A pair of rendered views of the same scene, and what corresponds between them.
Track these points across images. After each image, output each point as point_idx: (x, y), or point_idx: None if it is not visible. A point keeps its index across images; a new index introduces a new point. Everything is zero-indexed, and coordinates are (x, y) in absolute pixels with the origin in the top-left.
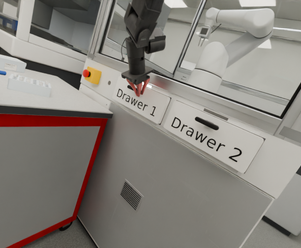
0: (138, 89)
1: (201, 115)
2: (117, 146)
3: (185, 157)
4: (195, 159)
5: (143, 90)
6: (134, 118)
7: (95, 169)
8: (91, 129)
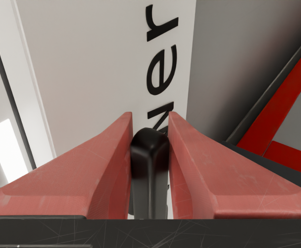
0: (228, 149)
1: None
2: (257, 37)
3: None
4: None
5: (127, 127)
6: (193, 54)
7: (283, 54)
8: None
